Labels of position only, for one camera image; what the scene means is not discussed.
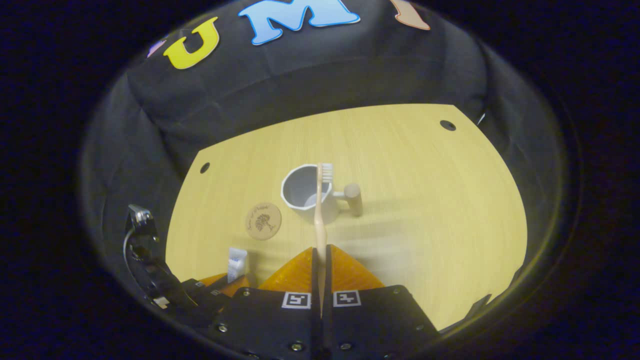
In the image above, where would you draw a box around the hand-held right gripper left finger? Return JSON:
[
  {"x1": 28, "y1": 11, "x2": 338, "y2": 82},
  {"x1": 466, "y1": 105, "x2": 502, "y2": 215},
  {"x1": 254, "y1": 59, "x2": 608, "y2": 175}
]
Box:
[{"x1": 212, "y1": 245, "x2": 323, "y2": 360}]

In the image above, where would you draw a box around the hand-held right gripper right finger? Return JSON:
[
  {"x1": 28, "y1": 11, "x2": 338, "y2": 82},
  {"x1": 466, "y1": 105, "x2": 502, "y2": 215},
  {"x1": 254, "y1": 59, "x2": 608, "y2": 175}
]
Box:
[{"x1": 320, "y1": 244, "x2": 441, "y2": 360}]

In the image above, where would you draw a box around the white toothpaste tube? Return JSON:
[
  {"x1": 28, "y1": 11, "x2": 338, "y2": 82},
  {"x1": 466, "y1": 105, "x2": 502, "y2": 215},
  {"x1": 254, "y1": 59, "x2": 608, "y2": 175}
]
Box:
[{"x1": 227, "y1": 247, "x2": 248, "y2": 284}]

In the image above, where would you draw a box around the round wooden coaster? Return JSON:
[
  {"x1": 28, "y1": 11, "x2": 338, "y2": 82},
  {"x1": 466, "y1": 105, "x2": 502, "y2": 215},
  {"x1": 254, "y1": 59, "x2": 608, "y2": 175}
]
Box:
[{"x1": 245, "y1": 202, "x2": 283, "y2": 241}]

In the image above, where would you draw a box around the beige toothbrush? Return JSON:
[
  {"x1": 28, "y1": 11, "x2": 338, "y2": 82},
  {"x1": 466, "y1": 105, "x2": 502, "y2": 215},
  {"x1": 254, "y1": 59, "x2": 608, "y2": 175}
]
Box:
[{"x1": 313, "y1": 163, "x2": 334, "y2": 306}]

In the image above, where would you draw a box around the white cup with wooden handle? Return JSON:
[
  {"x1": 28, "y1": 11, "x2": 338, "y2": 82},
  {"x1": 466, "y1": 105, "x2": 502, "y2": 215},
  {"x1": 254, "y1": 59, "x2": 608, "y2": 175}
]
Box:
[{"x1": 280, "y1": 164, "x2": 363, "y2": 226}]

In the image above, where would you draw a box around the black backdrop cloth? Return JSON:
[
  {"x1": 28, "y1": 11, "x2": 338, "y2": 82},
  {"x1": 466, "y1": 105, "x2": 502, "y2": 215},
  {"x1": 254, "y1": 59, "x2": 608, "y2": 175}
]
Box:
[{"x1": 80, "y1": 0, "x2": 566, "y2": 321}]

